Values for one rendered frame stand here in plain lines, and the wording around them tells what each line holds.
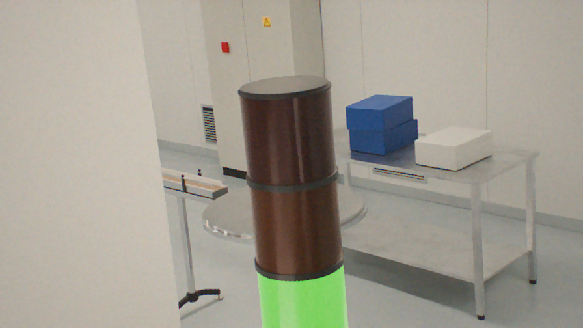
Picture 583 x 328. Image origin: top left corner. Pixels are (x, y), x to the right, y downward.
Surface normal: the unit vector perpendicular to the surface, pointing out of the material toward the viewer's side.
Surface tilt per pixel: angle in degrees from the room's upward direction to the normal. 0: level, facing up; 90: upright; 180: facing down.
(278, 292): 90
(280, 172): 90
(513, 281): 0
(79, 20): 90
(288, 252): 90
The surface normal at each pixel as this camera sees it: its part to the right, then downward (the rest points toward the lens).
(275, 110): -0.21, 0.30
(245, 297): -0.08, -0.95
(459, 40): -0.69, 0.26
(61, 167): 0.72, 0.14
